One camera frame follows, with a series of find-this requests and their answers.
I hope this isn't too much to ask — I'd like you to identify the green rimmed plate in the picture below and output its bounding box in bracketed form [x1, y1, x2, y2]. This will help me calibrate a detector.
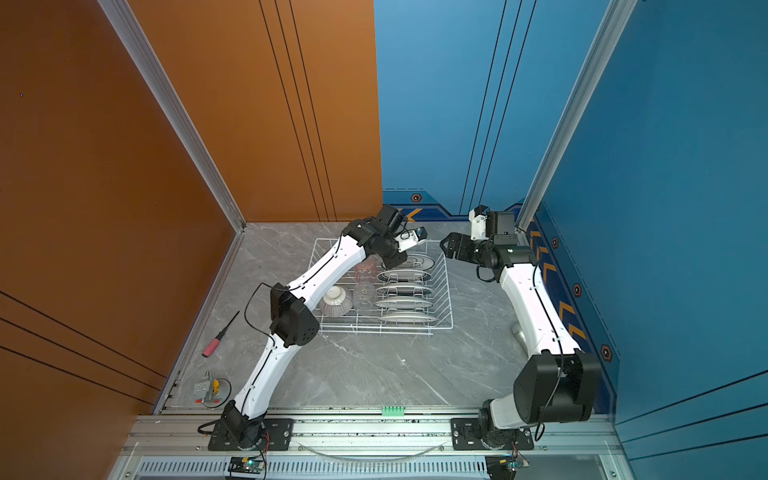
[378, 268, 431, 283]
[397, 253, 436, 271]
[376, 282, 433, 297]

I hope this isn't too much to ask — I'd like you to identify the white plate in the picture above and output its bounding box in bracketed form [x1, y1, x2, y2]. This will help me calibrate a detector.
[375, 296, 433, 311]
[381, 310, 439, 325]

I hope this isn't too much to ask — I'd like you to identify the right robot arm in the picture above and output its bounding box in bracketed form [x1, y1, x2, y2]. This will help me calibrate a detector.
[440, 205, 601, 449]

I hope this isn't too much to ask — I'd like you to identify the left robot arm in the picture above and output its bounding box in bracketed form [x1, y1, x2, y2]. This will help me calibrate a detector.
[216, 205, 427, 450]

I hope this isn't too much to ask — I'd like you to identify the pink glass cup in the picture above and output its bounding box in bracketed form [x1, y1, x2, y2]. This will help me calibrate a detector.
[354, 256, 379, 284]

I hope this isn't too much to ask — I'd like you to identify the clear glass cup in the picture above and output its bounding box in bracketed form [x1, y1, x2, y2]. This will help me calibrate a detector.
[353, 281, 377, 314]

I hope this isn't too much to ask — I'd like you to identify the white ribbed bowl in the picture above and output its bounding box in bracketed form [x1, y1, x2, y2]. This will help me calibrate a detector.
[320, 286, 353, 318]

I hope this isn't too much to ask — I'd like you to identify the silver microphone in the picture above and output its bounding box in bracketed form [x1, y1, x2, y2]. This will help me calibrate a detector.
[510, 324, 528, 355]

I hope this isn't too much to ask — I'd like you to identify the green terminal connector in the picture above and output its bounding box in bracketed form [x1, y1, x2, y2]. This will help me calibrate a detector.
[381, 405, 405, 417]

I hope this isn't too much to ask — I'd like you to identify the right circuit board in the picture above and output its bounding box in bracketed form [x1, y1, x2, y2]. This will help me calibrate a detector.
[485, 456, 519, 480]

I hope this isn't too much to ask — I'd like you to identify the circuit board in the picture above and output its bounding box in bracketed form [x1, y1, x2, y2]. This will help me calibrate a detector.
[485, 456, 519, 480]
[227, 456, 267, 479]

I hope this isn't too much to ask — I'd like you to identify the left circuit board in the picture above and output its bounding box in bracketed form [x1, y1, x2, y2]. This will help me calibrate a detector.
[227, 456, 267, 479]

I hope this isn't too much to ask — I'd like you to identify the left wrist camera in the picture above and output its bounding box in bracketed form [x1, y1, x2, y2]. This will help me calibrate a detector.
[396, 227, 428, 252]

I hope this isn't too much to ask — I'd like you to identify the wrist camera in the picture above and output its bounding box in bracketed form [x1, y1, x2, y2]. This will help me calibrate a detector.
[468, 205, 488, 241]
[396, 227, 428, 252]

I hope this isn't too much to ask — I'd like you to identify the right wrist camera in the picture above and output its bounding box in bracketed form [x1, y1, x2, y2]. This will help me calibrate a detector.
[468, 205, 488, 241]

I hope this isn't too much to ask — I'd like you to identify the white wire dish rack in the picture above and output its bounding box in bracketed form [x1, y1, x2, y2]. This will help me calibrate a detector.
[315, 240, 454, 336]

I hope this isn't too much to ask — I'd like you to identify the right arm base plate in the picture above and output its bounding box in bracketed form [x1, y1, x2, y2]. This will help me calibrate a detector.
[450, 418, 534, 451]

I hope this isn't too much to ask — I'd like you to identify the red handled screwdriver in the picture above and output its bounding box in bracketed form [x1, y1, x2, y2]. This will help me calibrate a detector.
[202, 311, 240, 358]

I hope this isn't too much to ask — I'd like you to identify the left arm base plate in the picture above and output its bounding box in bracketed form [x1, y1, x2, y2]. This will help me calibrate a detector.
[207, 418, 294, 453]

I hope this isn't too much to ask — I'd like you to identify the aluminium front rail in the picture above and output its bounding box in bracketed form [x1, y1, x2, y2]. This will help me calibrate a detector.
[118, 409, 623, 458]

